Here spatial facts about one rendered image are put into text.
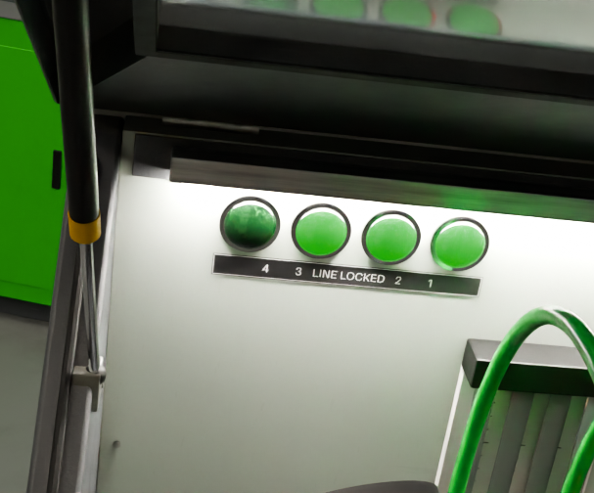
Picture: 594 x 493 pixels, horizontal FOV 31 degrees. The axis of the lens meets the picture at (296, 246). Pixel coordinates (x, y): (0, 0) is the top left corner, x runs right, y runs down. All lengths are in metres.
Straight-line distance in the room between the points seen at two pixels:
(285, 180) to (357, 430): 0.27
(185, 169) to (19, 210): 2.56
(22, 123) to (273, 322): 2.40
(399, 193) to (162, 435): 0.32
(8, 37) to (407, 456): 2.40
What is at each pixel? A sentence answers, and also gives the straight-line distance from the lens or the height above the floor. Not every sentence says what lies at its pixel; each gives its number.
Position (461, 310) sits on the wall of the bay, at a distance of 0.96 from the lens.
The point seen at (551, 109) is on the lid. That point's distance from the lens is 0.79.
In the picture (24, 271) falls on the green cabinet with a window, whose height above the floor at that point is 0.19.
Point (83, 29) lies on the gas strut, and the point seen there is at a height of 1.60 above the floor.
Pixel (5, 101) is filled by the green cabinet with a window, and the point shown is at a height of 0.73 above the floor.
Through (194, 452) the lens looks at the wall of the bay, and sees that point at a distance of 1.01.
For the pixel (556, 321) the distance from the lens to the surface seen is 0.74.
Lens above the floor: 1.73
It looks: 24 degrees down
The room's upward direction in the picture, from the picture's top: 8 degrees clockwise
